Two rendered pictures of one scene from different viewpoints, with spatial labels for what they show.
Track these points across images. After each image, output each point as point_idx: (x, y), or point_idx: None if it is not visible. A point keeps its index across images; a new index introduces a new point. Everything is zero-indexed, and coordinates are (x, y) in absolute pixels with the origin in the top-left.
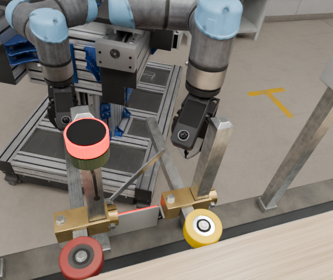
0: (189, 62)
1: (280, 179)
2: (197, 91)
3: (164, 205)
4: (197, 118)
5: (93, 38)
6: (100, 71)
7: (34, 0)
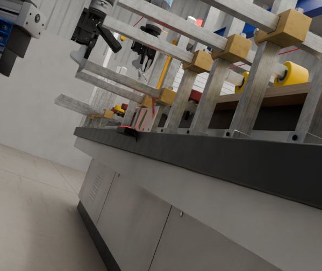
0: None
1: (135, 102)
2: (160, 30)
3: (151, 100)
4: None
5: None
6: (11, 34)
7: None
